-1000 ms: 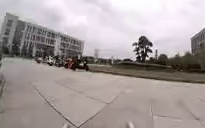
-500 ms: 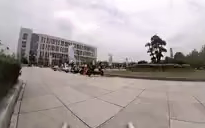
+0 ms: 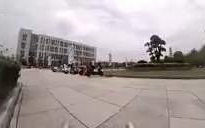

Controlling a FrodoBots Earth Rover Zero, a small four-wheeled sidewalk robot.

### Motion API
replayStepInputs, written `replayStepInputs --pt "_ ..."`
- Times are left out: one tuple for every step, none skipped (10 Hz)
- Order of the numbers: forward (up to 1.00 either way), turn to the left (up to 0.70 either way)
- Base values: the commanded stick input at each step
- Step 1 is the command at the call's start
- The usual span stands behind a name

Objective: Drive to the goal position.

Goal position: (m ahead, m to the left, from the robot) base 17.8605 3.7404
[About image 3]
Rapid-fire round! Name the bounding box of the row of parked motorcycles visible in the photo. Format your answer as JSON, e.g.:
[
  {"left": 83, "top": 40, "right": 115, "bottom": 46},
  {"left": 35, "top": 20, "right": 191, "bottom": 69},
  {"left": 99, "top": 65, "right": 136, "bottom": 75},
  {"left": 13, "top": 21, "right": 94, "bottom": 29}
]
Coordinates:
[{"left": 51, "top": 62, "right": 105, "bottom": 78}]

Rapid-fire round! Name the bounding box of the grey paved slab plaza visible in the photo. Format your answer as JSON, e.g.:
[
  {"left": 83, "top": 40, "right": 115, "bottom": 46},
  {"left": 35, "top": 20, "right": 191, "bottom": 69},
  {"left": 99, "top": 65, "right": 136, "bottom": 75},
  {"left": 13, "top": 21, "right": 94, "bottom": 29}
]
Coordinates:
[{"left": 9, "top": 68, "right": 205, "bottom": 128}]

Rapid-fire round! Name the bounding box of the large grey multi-storey building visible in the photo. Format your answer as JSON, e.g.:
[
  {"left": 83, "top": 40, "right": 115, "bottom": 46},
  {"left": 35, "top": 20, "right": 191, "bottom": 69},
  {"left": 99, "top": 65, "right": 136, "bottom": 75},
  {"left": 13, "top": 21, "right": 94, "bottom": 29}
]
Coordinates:
[{"left": 16, "top": 28, "right": 98, "bottom": 68}]

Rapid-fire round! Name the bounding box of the tall dark tree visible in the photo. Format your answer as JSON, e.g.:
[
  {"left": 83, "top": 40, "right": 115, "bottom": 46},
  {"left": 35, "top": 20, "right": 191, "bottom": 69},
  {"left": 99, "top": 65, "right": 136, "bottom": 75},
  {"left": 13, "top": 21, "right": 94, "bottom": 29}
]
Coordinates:
[{"left": 144, "top": 34, "right": 167, "bottom": 64}]

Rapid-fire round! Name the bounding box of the low trimmed hedge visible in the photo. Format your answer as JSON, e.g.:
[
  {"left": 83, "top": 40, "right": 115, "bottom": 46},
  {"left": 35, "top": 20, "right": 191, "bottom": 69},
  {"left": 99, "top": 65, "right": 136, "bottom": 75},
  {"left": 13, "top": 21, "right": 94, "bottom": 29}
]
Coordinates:
[{"left": 132, "top": 62, "right": 193, "bottom": 71}]

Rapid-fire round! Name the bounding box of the robot's own part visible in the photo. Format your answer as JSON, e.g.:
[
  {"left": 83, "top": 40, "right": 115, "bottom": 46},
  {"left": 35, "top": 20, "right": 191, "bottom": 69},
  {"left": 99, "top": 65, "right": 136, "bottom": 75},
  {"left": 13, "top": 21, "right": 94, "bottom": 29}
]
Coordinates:
[
  {"left": 62, "top": 121, "right": 71, "bottom": 128},
  {"left": 126, "top": 121, "right": 136, "bottom": 128}
]

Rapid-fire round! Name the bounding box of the green grass lawn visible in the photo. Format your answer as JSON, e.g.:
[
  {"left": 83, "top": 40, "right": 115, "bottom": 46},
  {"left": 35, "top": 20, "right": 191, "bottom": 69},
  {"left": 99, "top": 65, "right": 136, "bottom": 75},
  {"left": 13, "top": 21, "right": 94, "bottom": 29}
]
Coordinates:
[{"left": 104, "top": 67, "right": 205, "bottom": 80}]

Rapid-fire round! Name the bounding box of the row of dark trees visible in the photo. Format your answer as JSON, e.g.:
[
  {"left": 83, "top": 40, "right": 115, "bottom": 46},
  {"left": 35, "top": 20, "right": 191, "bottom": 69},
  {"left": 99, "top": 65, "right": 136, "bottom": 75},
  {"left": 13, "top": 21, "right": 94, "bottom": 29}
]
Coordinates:
[{"left": 164, "top": 44, "right": 205, "bottom": 67}]

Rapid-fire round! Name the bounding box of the dark green hedge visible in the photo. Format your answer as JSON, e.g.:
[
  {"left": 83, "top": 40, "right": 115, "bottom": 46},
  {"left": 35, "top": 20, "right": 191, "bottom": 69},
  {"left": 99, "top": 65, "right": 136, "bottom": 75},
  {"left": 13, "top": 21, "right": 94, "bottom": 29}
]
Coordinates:
[{"left": 0, "top": 54, "right": 22, "bottom": 111}]

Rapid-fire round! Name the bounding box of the grey stone kerb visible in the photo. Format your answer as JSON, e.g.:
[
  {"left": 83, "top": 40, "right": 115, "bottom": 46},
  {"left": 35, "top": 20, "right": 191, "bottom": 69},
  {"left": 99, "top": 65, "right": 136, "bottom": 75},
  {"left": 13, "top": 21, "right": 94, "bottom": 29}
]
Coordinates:
[{"left": 0, "top": 81, "right": 25, "bottom": 128}]

